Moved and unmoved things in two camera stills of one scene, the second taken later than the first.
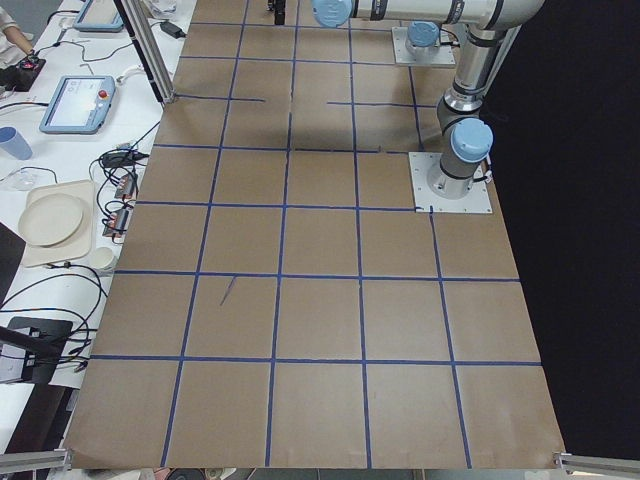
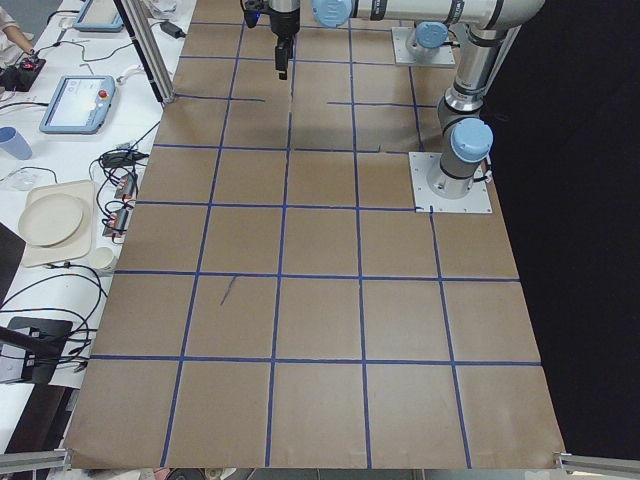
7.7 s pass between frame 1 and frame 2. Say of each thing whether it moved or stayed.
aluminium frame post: stayed
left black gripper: moved
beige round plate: stayed
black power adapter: stayed
